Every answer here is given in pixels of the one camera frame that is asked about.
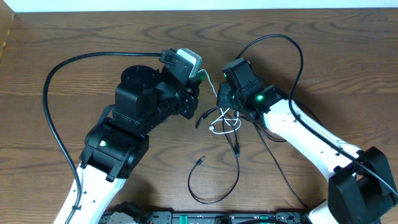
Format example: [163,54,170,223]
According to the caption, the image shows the thick black USB cable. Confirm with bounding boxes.
[195,105,323,211]

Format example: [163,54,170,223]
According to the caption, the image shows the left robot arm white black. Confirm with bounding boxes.
[55,65,206,223]

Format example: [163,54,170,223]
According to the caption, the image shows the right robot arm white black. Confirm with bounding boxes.
[217,58,397,224]

